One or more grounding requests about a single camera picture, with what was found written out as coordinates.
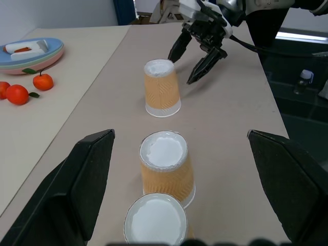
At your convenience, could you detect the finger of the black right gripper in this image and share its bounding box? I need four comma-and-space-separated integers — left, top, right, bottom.
168, 30, 193, 64
187, 48, 228, 86

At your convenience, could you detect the beige cardboard box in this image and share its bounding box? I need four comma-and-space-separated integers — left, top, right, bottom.
149, 0, 183, 24

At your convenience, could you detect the clear bottle with white cap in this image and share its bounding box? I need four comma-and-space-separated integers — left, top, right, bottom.
294, 69, 315, 95

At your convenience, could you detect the orange ribbed paper cup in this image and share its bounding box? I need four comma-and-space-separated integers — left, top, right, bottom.
124, 192, 195, 245
138, 131, 196, 209
143, 58, 182, 118

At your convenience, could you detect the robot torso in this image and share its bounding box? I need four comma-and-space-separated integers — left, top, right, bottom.
240, 0, 328, 47

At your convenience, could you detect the blue panel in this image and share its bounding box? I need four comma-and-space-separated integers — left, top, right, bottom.
118, 0, 137, 26

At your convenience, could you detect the orange tangerine with leaf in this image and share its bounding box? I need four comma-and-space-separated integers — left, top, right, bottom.
5, 84, 40, 106
22, 68, 54, 91

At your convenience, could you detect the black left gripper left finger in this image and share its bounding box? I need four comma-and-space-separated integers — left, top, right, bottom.
0, 129, 115, 246

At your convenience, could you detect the green plate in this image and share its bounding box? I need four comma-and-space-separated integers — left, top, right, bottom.
0, 48, 65, 70

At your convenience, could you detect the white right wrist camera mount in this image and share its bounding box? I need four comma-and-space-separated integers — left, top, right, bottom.
178, 0, 234, 39

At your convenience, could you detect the white toy food piece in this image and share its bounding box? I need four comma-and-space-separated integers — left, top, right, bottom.
3, 39, 49, 55

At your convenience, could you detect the pink plate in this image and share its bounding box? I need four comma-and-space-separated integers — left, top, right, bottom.
0, 51, 65, 76

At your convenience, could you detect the white toy food block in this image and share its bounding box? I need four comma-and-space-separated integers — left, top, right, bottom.
11, 49, 45, 62

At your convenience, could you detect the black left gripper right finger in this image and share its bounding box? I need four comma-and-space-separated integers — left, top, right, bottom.
247, 130, 328, 246

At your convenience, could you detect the blue plate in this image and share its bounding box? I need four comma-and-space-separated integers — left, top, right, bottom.
0, 37, 65, 67

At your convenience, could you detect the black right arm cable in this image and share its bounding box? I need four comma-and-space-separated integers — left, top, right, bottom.
229, 34, 328, 57

